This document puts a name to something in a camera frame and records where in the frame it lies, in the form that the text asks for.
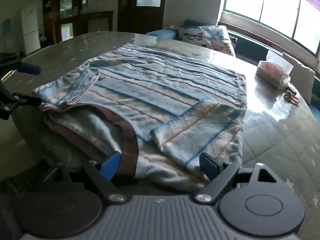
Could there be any dark wooden door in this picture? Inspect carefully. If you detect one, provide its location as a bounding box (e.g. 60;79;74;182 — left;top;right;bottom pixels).
117;0;165;34

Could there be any blue cushion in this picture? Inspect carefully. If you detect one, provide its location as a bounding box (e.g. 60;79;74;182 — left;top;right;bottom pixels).
146;28;178;40

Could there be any white refrigerator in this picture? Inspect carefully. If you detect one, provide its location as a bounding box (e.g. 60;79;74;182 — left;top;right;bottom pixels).
21;3;41;55

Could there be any striped blue beige garment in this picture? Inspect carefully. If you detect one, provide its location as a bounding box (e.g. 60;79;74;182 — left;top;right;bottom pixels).
34;44;247;192

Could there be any white cushion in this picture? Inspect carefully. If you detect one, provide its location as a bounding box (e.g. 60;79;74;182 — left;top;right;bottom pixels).
282;53;316;104

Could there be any butterfly print pillow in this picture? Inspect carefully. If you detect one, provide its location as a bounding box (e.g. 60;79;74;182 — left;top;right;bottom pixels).
177;25;235;57

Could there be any green framed window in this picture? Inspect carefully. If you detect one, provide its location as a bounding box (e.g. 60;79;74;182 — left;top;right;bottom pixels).
224;0;319;55

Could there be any dark green sofa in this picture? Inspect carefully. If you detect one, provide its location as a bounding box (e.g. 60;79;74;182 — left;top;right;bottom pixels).
182;23;268;65

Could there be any dark wooden shelf cabinet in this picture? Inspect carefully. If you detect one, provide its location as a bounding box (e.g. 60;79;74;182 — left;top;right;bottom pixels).
42;0;87;45

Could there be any dark wooden side table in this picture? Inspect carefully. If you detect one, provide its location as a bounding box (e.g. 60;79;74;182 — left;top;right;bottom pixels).
55;11;114;43

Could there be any tissue box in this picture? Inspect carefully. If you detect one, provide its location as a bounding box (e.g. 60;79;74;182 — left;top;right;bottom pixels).
257;50;293;90

